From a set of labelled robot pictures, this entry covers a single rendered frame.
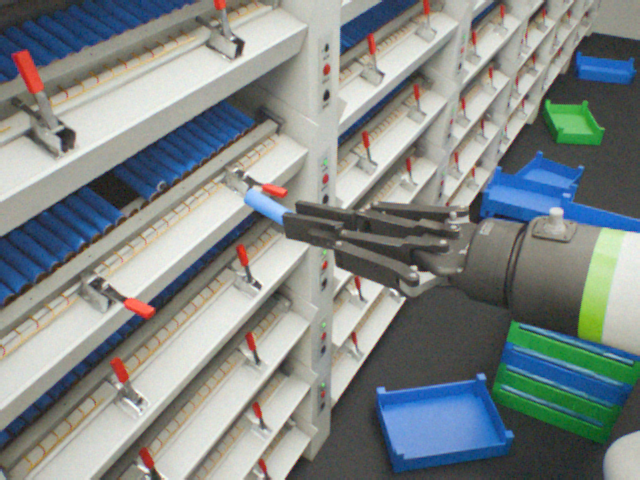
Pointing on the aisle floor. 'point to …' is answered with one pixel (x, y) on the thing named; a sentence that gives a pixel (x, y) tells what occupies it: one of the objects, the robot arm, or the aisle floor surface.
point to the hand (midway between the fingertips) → (319, 224)
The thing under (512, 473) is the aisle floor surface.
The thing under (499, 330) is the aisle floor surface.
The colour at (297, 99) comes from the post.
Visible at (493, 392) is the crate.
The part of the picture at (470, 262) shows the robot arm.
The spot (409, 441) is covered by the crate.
